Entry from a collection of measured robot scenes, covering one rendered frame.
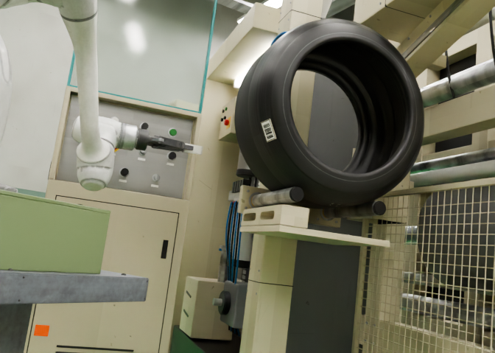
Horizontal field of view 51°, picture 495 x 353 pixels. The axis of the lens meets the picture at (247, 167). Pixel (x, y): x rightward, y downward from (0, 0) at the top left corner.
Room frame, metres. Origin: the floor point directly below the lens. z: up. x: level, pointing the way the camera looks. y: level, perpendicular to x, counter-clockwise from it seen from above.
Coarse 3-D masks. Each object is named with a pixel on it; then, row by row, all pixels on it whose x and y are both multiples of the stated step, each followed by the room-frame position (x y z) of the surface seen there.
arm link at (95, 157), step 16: (96, 16) 1.33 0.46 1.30; (80, 32) 1.34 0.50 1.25; (80, 48) 1.39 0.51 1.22; (80, 64) 1.42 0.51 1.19; (96, 64) 1.45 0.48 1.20; (80, 80) 1.45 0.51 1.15; (96, 80) 1.46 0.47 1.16; (80, 96) 1.46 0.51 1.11; (96, 96) 1.48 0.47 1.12; (80, 112) 1.49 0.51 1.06; (96, 112) 1.50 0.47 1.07; (80, 128) 1.51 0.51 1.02; (96, 128) 1.51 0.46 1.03; (80, 144) 1.58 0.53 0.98; (96, 144) 1.54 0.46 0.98; (80, 160) 1.57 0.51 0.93; (96, 160) 1.57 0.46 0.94; (112, 160) 1.62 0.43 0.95; (80, 176) 1.58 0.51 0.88; (96, 176) 1.57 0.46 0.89
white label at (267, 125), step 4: (268, 120) 1.43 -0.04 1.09; (264, 124) 1.44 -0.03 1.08; (268, 124) 1.43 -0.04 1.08; (264, 128) 1.45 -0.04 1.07; (268, 128) 1.44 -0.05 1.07; (272, 128) 1.43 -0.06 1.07; (264, 132) 1.45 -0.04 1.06; (268, 132) 1.44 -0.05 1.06; (272, 132) 1.43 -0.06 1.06; (268, 136) 1.45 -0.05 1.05; (272, 136) 1.44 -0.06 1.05; (268, 140) 1.45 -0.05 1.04
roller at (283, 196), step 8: (272, 192) 1.62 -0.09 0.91; (280, 192) 1.55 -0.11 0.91; (288, 192) 1.49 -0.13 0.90; (296, 192) 1.48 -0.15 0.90; (256, 200) 1.75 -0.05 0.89; (264, 200) 1.67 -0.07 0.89; (272, 200) 1.62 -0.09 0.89; (280, 200) 1.56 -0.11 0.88; (288, 200) 1.51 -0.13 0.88; (296, 200) 1.48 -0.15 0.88
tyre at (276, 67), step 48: (288, 48) 1.44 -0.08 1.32; (336, 48) 1.73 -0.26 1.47; (384, 48) 1.53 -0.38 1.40; (240, 96) 1.59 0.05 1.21; (288, 96) 1.43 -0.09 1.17; (384, 96) 1.78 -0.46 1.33; (240, 144) 1.64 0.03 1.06; (288, 144) 1.44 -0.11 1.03; (384, 144) 1.82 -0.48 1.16; (336, 192) 1.51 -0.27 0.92; (384, 192) 1.58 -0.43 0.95
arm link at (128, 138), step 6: (126, 126) 1.71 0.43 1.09; (132, 126) 1.73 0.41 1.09; (126, 132) 1.71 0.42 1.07; (132, 132) 1.71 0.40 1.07; (120, 138) 1.70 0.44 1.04; (126, 138) 1.71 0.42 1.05; (132, 138) 1.71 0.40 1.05; (120, 144) 1.72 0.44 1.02; (126, 144) 1.72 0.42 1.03; (132, 144) 1.73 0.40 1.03
